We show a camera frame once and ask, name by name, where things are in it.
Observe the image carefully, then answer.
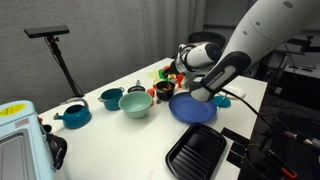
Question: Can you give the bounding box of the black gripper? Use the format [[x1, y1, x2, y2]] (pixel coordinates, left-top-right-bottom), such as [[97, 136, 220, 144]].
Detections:
[[166, 60, 181, 84]]

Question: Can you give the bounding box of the green plastic cup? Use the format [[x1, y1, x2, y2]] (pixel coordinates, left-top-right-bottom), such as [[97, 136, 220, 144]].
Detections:
[[158, 68, 168, 81]]

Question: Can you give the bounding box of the red ketchup squeeze bottle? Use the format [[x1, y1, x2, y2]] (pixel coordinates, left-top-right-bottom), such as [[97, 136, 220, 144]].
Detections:
[[175, 73, 185, 89]]

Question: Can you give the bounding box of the yellow-green cutting mat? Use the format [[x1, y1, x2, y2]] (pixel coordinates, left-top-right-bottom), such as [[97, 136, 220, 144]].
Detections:
[[147, 69, 164, 80]]

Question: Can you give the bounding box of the small dark teal pan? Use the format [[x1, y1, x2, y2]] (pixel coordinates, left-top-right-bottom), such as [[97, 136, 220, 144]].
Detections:
[[127, 79, 147, 94]]

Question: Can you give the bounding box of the large blue plate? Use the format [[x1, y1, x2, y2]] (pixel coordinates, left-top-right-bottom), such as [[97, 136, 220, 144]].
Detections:
[[168, 91, 218, 124]]

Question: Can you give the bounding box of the mint green bowl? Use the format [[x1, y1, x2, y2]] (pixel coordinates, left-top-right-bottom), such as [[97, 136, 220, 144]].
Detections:
[[117, 91, 154, 119]]

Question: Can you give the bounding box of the black office chair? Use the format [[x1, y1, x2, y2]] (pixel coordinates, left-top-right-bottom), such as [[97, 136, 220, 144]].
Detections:
[[187, 31, 227, 49]]

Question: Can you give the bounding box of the small white plate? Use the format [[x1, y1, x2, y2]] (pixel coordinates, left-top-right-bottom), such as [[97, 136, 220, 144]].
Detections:
[[229, 85, 246, 100]]

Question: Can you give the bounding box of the black ridged tray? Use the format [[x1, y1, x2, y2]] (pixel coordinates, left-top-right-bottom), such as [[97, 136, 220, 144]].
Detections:
[[165, 123, 228, 180]]

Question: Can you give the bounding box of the long black tape strip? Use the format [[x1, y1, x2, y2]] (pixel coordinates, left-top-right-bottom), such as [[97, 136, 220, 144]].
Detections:
[[220, 127, 250, 144]]

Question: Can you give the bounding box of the short black tape strip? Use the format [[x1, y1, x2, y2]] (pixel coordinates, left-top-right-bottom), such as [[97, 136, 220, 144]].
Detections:
[[226, 150, 246, 169], [229, 141, 248, 157]]

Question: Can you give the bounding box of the teal toy kettle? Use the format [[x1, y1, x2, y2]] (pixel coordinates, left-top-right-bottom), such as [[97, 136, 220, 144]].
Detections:
[[53, 97, 93, 130]]

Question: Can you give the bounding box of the black clamp orange tip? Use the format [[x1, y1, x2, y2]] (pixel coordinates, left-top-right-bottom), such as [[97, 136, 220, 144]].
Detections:
[[246, 149, 299, 180], [259, 118, 288, 151]]

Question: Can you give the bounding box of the light blue toy oven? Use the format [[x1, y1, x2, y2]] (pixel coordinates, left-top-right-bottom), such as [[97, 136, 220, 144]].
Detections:
[[0, 100, 56, 180]]

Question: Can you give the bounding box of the black pot grey handle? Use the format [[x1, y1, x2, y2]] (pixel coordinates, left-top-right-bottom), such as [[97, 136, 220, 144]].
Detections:
[[155, 80, 176, 102]]

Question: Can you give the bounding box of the teal two-handled pot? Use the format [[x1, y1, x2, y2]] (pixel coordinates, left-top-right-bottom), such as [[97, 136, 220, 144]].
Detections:
[[97, 87, 125, 112]]

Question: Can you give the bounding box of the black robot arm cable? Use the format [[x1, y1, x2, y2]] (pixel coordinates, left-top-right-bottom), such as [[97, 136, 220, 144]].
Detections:
[[221, 88, 320, 148]]

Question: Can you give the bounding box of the black camera tripod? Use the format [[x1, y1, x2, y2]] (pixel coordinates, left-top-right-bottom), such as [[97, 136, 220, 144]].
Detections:
[[44, 35, 85, 98]]

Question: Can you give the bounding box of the black stereo camera bar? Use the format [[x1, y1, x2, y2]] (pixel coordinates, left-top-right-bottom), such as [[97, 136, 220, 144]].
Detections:
[[23, 25, 70, 39]]

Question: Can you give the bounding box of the black bundled power cord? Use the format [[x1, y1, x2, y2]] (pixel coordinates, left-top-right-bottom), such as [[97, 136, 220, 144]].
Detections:
[[41, 123, 68, 171]]

